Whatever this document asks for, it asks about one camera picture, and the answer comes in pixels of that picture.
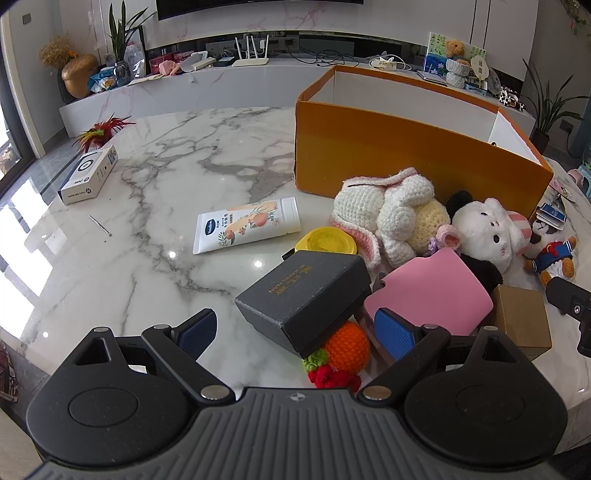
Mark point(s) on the white cartridge box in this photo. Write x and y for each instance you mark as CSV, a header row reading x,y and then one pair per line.
x,y
87,175

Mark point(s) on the thin metal pin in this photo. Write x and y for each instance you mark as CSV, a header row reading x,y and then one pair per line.
x,y
99,225

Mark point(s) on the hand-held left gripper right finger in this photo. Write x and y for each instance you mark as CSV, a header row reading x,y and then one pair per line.
x,y
395,334

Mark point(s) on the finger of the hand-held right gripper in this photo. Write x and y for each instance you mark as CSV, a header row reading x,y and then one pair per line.
x,y
570,297
585,337

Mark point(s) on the white router with antennas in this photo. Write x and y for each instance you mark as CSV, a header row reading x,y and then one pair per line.
x,y
251,57

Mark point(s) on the green plant in glass vase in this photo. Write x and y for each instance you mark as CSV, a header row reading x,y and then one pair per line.
x,y
121,46

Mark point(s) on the small duck plush toy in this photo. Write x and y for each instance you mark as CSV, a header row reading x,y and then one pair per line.
x,y
551,258

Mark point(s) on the pink pouch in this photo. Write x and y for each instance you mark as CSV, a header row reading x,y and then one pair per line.
x,y
429,295

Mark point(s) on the yellow round lid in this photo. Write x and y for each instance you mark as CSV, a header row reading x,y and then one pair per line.
x,y
328,240

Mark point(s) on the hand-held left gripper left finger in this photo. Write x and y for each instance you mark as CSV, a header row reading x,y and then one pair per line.
x,y
198,332

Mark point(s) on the crocheted orange with strawberry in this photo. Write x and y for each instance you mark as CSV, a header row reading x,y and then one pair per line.
x,y
346,346

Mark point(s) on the white plush with striped hat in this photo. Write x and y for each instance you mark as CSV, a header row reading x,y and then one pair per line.
x,y
489,226

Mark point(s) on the white crocheted bunny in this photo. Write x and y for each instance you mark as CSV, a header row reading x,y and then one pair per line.
x,y
397,207

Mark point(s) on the white marble media console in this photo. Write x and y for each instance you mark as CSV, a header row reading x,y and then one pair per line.
x,y
231,87

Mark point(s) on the pink soft item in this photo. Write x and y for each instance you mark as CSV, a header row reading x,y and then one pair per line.
x,y
170,68

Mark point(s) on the green plant in black pot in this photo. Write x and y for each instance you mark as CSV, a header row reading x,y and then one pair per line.
x,y
549,110

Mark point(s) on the red feather plant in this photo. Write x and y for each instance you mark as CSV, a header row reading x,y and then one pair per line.
x,y
99,131

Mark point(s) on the small brown cardboard box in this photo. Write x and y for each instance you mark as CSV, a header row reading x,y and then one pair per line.
x,y
521,318

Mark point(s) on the black gift box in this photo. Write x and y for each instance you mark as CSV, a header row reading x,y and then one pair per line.
x,y
295,300

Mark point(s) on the gold vase with dried flowers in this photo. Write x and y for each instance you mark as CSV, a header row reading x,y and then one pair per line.
x,y
78,74

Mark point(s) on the black picture frame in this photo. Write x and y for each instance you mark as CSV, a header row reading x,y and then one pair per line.
x,y
136,50

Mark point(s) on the black television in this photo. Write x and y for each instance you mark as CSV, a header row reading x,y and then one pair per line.
x,y
258,7

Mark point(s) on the orange cardboard box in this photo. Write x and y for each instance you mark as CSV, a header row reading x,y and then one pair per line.
x,y
392,152

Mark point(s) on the cow print figurine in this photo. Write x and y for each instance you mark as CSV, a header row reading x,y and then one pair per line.
x,y
511,98

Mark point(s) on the white lotion tube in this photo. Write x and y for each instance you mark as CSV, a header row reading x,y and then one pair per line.
x,y
240,226

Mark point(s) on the blue paper tags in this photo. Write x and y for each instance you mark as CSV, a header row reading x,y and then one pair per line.
x,y
551,216

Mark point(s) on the bear picture board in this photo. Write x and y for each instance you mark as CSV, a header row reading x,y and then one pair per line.
x,y
436,55

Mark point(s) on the blue snack packet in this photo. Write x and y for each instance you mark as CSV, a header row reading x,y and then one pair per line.
x,y
101,79

